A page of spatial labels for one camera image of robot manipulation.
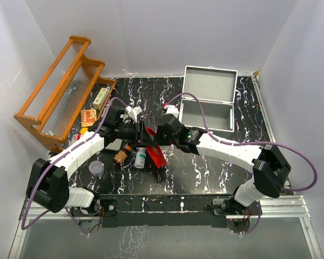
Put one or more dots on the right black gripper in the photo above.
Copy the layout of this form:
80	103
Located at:
160	141

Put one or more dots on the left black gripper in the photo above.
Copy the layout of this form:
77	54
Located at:
140	137

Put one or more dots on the red first aid pouch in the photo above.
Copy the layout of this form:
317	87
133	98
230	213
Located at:
155	152

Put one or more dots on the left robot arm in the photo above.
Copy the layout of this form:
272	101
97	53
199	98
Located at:
48	184

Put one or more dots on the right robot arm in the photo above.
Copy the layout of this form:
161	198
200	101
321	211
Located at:
267	164

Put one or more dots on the white medicine bottle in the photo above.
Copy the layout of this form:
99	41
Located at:
140	158

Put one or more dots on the brown medicine bottle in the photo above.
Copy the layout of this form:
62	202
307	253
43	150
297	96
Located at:
122	155

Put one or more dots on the green white medicine box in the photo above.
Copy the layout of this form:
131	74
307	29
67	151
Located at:
100	99

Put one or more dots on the red white medicine box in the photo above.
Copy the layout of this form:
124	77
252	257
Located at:
75	137

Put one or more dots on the grey plastic tray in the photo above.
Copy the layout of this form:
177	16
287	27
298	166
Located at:
114	146

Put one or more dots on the orange patterned box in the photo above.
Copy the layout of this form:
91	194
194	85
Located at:
88	117

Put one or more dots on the clear round container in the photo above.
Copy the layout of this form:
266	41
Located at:
96	168

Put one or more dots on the grey metal case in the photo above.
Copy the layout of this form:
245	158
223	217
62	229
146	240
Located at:
215	91

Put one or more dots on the wooden shelf rack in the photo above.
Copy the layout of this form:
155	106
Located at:
55	104

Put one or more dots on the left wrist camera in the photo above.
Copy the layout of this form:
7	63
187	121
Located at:
133	113

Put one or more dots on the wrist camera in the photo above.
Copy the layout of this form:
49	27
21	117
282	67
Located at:
133	113
171	109

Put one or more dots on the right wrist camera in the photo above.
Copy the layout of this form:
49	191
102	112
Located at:
171	109

